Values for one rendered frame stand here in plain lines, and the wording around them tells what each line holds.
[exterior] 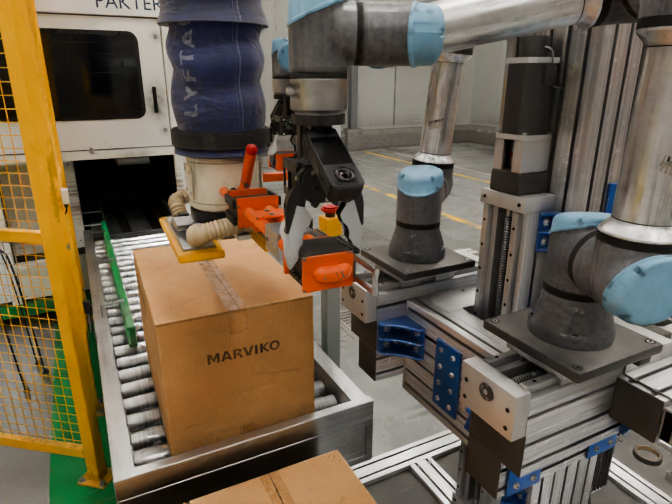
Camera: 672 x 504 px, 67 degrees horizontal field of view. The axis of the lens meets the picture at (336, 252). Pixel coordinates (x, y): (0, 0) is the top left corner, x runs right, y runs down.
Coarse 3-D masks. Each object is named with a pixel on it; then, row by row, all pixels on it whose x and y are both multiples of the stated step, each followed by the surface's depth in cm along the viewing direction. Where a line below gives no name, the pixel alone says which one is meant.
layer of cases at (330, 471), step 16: (304, 464) 132; (320, 464) 132; (336, 464) 132; (256, 480) 126; (272, 480) 126; (288, 480) 126; (304, 480) 126; (320, 480) 126; (336, 480) 126; (352, 480) 126; (208, 496) 121; (224, 496) 121; (240, 496) 121; (256, 496) 121; (272, 496) 121; (288, 496) 121; (304, 496) 121; (320, 496) 121; (336, 496) 121; (352, 496) 121; (368, 496) 121
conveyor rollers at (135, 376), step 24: (120, 240) 313; (144, 240) 312; (120, 264) 274; (120, 312) 218; (120, 336) 195; (120, 360) 179; (144, 360) 182; (144, 384) 166; (144, 408) 158; (144, 432) 143; (144, 456) 134; (168, 456) 136
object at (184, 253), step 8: (168, 224) 130; (168, 232) 123; (176, 232) 121; (184, 232) 121; (168, 240) 121; (176, 240) 117; (184, 240) 116; (216, 240) 118; (176, 248) 112; (184, 248) 110; (192, 248) 110; (200, 248) 111; (208, 248) 112; (216, 248) 112; (176, 256) 110; (184, 256) 108; (192, 256) 108; (200, 256) 109; (208, 256) 110; (216, 256) 111; (224, 256) 112
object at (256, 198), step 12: (228, 192) 103; (240, 192) 104; (252, 192) 105; (264, 192) 106; (228, 204) 100; (240, 204) 97; (252, 204) 98; (264, 204) 99; (276, 204) 100; (228, 216) 102; (240, 216) 97
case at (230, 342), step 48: (144, 288) 139; (192, 288) 138; (240, 288) 138; (288, 288) 138; (144, 336) 179; (192, 336) 123; (240, 336) 128; (288, 336) 135; (192, 384) 127; (240, 384) 133; (288, 384) 139; (192, 432) 131; (240, 432) 137
